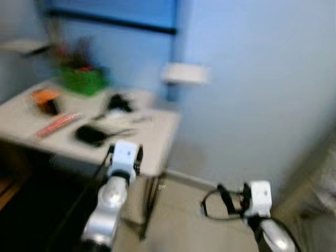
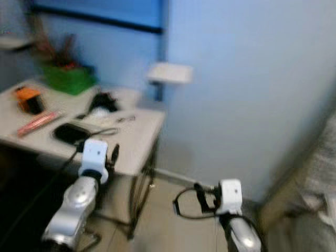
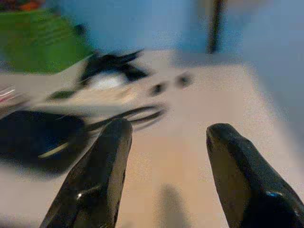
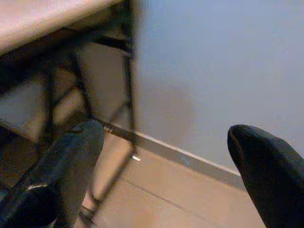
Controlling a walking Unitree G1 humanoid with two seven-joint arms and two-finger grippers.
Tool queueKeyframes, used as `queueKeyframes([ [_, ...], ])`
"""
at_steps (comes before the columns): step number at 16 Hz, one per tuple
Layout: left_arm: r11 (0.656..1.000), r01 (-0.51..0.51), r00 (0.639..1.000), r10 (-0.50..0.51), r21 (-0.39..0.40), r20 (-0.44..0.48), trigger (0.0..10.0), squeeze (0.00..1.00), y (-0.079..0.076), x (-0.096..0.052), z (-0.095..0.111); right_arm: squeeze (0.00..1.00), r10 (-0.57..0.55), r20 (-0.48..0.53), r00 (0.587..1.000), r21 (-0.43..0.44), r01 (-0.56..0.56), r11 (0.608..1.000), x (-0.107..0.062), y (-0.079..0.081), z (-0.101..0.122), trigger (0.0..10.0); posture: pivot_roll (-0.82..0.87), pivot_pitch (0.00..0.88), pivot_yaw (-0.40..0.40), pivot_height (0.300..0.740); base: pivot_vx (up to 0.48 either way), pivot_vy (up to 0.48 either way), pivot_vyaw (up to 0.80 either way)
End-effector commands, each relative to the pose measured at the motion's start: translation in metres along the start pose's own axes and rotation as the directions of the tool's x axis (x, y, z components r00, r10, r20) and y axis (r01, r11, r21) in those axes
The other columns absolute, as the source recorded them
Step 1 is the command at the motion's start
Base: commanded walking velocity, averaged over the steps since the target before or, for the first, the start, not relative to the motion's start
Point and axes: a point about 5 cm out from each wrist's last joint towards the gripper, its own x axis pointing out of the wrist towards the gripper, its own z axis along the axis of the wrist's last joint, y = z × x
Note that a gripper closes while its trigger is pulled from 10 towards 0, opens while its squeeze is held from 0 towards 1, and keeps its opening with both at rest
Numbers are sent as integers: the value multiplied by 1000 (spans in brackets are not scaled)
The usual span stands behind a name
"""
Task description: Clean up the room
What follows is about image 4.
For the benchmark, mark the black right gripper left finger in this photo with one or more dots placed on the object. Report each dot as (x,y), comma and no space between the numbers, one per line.
(47,178)

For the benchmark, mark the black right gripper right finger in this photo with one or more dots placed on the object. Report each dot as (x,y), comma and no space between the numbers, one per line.
(268,175)

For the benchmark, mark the grey wall baseboard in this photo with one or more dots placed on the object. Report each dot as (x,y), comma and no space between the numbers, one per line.
(190,161)

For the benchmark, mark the wooden desk with black frame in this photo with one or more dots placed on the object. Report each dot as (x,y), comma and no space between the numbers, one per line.
(47,21)

